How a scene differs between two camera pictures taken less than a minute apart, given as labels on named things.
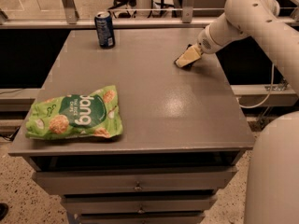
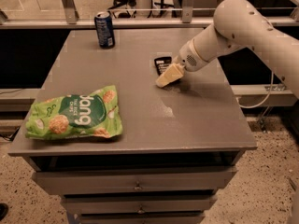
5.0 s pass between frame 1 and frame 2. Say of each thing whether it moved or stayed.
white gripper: moved
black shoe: stayed
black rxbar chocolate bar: moved
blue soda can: stayed
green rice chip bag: stayed
